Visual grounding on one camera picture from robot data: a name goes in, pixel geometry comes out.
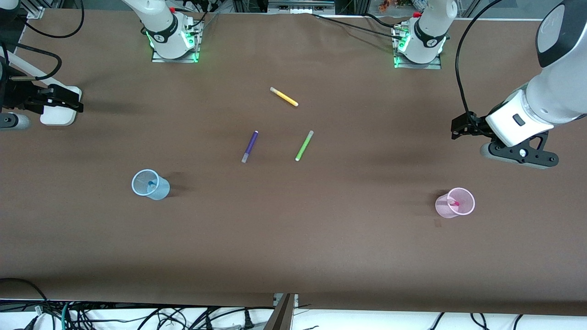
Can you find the pink marker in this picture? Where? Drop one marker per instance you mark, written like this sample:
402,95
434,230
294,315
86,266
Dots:
454,202

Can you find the blue marker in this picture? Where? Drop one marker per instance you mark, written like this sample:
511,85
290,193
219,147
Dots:
151,185

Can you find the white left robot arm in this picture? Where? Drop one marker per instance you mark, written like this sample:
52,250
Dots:
564,87

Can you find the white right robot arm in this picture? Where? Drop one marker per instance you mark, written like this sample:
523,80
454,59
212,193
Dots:
158,23

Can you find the white rounded rectangular block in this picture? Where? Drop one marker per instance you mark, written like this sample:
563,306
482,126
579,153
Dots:
59,119

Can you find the white slanted rod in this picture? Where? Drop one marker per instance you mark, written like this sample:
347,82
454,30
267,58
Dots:
18,61

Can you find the translucent pink plastic cup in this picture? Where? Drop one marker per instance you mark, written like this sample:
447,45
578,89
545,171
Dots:
465,208

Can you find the translucent blue plastic cup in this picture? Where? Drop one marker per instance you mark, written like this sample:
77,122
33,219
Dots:
160,192

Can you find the green marker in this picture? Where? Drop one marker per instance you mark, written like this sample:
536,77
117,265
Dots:
304,145

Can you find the yellow marker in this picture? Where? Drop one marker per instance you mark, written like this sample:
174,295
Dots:
284,96

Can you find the purple marker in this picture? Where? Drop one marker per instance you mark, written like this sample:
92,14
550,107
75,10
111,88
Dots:
250,145

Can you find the silver device housing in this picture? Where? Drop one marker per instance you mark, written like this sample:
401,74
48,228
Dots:
300,5

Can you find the brown table cover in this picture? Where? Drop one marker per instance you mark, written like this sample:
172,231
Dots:
293,247

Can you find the dark support beam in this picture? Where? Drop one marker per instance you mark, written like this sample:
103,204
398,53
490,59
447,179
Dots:
280,316

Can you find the aluminium frame corner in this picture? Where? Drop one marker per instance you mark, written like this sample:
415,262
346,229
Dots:
35,13

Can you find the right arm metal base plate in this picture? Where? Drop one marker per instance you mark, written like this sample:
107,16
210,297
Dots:
195,46

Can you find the silver metal bracket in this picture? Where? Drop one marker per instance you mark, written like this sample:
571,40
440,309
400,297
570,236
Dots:
295,299

